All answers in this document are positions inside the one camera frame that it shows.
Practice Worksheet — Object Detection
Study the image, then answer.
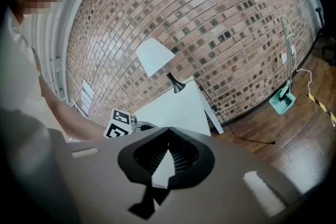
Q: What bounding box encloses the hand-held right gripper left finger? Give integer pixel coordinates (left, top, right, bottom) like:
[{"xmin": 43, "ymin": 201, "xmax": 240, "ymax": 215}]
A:
[{"xmin": 65, "ymin": 127, "xmax": 169, "ymax": 224}]

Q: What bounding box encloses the black lamp cable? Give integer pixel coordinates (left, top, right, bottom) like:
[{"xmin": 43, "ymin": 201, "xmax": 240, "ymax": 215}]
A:
[{"xmin": 183, "ymin": 80, "xmax": 276, "ymax": 145}]

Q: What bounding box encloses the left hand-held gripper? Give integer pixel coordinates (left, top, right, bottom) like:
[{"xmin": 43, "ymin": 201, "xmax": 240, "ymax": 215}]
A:
[{"xmin": 103, "ymin": 109, "xmax": 158, "ymax": 139}]

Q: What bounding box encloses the yellow black striped tape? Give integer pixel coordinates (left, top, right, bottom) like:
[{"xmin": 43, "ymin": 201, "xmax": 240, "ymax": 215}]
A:
[{"xmin": 307, "ymin": 93, "xmax": 336, "ymax": 126}]

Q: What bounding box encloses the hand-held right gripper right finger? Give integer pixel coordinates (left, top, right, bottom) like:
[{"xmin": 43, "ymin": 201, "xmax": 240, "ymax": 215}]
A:
[{"xmin": 157, "ymin": 127, "xmax": 305, "ymax": 224}]

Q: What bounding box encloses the white rectangular table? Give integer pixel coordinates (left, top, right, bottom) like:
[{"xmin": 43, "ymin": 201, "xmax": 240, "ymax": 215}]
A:
[{"xmin": 132, "ymin": 76, "xmax": 224, "ymax": 137}]

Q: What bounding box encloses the white table lamp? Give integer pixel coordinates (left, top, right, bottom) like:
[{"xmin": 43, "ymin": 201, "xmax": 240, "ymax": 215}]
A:
[{"xmin": 135, "ymin": 38, "xmax": 187, "ymax": 94}]

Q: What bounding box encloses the black office chair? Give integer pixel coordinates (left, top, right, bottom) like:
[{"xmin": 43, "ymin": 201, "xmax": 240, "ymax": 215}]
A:
[{"xmin": 313, "ymin": 6, "xmax": 336, "ymax": 66}]

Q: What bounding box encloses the teal long-handled dustpan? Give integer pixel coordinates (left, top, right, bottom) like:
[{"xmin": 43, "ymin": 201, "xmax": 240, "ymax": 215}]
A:
[{"xmin": 268, "ymin": 14, "xmax": 297, "ymax": 116}]

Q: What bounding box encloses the person's white shirt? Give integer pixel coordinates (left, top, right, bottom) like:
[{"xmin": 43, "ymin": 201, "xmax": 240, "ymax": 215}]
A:
[{"xmin": 0, "ymin": 6, "xmax": 70, "ymax": 140}]

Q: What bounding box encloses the white cable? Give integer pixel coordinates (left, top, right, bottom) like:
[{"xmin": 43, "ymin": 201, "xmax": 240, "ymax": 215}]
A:
[{"xmin": 290, "ymin": 47, "xmax": 313, "ymax": 95}]

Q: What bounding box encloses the person's left forearm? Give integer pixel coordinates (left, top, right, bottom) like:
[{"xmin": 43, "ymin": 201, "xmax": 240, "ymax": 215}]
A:
[{"xmin": 38, "ymin": 70, "xmax": 109, "ymax": 143}]

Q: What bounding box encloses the white metal shelf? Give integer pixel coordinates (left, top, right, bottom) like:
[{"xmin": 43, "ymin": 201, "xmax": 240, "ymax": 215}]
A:
[{"xmin": 68, "ymin": 80, "xmax": 95, "ymax": 120}]

